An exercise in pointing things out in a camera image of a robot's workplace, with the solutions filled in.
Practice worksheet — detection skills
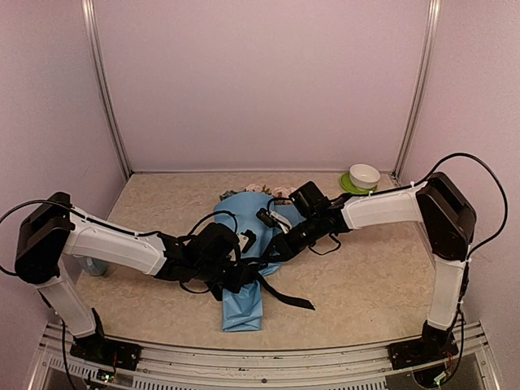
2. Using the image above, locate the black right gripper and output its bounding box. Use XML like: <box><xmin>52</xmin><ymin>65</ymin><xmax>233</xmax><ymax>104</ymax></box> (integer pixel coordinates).
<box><xmin>260</xmin><ymin>214</ymin><xmax>323</xmax><ymax>262</ymax></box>

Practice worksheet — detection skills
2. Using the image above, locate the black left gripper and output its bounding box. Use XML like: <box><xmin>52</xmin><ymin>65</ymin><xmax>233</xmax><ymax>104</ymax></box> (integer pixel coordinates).
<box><xmin>194</xmin><ymin>259</ymin><xmax>252</xmax><ymax>294</ymax></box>

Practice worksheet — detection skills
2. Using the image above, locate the black printed ribbon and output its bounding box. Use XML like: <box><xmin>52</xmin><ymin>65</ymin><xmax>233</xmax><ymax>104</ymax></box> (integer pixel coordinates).
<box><xmin>209</xmin><ymin>253</ymin><xmax>317</xmax><ymax>312</ymax></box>

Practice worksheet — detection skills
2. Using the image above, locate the fake flower bunch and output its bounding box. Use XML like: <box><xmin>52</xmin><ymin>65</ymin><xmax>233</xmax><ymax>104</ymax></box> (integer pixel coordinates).
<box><xmin>219</xmin><ymin>184</ymin><xmax>296</xmax><ymax>201</ymax></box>

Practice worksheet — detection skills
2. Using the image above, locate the blue wrapping paper sheet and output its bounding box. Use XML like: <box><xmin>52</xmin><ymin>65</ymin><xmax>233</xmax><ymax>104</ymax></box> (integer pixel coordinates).
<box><xmin>214</xmin><ymin>192</ymin><xmax>303</xmax><ymax>332</ymax></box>

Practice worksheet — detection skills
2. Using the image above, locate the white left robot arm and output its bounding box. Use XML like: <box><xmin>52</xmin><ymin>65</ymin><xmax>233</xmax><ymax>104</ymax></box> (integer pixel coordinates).
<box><xmin>15</xmin><ymin>192</ymin><xmax>256</xmax><ymax>362</ymax></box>

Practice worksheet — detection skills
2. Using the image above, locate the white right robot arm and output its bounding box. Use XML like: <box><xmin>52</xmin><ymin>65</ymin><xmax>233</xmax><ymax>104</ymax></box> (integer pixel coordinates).
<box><xmin>262</xmin><ymin>172</ymin><xmax>476</xmax><ymax>361</ymax></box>

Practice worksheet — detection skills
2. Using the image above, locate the green plastic saucer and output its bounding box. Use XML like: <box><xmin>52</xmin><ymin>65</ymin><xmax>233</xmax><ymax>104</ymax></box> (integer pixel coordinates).
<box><xmin>340</xmin><ymin>172</ymin><xmax>377</xmax><ymax>195</ymax></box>

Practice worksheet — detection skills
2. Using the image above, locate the white ceramic bowl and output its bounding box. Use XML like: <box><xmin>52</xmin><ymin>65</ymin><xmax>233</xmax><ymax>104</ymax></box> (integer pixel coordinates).
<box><xmin>349</xmin><ymin>163</ymin><xmax>381</xmax><ymax>190</ymax></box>

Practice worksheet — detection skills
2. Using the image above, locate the white blue paper cup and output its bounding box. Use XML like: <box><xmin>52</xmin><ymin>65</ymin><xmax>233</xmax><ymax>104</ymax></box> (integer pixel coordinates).
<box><xmin>76</xmin><ymin>257</ymin><xmax>108</xmax><ymax>277</ymax></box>

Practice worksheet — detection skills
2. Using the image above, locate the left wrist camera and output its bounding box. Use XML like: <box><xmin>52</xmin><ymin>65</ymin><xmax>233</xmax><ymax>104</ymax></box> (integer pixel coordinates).
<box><xmin>237</xmin><ymin>229</ymin><xmax>257</xmax><ymax>254</ymax></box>

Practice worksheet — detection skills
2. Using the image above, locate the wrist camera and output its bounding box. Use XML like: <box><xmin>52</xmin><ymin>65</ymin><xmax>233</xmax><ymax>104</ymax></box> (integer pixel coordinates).
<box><xmin>237</xmin><ymin>229</ymin><xmax>257</xmax><ymax>254</ymax></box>
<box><xmin>256</xmin><ymin>208</ymin><xmax>292</xmax><ymax>233</ymax></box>

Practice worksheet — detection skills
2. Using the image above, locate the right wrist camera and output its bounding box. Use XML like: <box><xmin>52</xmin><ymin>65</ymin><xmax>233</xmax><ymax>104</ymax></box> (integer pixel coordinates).
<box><xmin>256</xmin><ymin>208</ymin><xmax>292</xmax><ymax>233</ymax></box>

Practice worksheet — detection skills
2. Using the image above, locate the right corner metal post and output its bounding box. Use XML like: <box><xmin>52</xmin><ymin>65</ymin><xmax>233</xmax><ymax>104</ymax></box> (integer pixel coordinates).
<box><xmin>392</xmin><ymin>0</ymin><xmax>442</xmax><ymax>180</ymax></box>

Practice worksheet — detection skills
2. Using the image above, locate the corner metal post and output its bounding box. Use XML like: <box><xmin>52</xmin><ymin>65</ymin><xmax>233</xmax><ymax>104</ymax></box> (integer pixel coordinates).
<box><xmin>81</xmin><ymin>0</ymin><xmax>133</xmax><ymax>180</ymax></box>
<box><xmin>392</xmin><ymin>0</ymin><xmax>442</xmax><ymax>180</ymax></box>

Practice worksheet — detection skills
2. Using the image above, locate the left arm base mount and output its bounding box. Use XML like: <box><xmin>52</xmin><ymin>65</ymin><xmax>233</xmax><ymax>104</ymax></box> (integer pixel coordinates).
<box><xmin>70</xmin><ymin>309</ymin><xmax>142</xmax><ymax>371</ymax></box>

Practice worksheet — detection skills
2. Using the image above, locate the aluminium table frame rail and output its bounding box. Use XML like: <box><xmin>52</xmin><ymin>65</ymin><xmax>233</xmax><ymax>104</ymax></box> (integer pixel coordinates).
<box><xmin>25</xmin><ymin>322</ymin><xmax>504</xmax><ymax>389</ymax></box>

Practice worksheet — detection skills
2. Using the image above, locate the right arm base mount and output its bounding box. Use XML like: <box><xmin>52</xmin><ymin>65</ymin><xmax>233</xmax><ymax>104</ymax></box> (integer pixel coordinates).
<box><xmin>387</xmin><ymin>322</ymin><xmax>459</xmax><ymax>370</ymax></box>

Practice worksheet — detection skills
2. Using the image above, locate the left corner metal post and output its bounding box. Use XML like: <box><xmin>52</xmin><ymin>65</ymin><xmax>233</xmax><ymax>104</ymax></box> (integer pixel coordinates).
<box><xmin>81</xmin><ymin>0</ymin><xmax>133</xmax><ymax>180</ymax></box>

